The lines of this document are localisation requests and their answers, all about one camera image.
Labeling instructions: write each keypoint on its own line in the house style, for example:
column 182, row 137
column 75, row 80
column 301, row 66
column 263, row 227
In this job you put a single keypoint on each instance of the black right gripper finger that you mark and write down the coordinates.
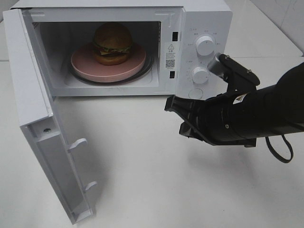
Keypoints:
column 187, row 131
column 184, row 108

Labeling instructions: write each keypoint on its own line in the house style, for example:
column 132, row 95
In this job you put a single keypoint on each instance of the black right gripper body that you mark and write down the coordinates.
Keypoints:
column 210, row 117

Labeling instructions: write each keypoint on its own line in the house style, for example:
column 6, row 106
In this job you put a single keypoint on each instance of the round white door button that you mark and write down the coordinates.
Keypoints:
column 196, row 94

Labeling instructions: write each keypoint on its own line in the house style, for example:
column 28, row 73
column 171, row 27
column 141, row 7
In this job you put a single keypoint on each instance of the white timer knob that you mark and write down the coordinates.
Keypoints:
column 200, row 75

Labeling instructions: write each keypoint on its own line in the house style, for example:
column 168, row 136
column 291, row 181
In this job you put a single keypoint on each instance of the burger with lettuce and cheese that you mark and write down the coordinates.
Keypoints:
column 112, row 44

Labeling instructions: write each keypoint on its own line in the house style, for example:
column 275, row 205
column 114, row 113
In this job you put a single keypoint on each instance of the pink round plate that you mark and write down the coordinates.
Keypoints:
column 86, row 66

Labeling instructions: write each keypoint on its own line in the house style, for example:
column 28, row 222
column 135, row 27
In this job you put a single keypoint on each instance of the white microwave door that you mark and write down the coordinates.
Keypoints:
column 38, row 118

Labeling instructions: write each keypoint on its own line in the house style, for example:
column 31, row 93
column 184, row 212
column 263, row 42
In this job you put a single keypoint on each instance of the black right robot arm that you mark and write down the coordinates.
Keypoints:
column 238, row 118

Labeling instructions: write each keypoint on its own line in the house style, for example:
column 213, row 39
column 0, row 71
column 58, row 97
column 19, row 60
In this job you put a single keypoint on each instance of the upper white power knob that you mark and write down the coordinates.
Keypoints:
column 205, row 45

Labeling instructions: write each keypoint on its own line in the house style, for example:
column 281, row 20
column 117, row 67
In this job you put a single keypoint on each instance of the white microwave oven body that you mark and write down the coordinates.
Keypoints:
column 167, row 29

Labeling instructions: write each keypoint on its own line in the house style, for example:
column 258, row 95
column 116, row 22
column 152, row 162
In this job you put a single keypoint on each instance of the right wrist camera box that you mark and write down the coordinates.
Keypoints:
column 238, row 78

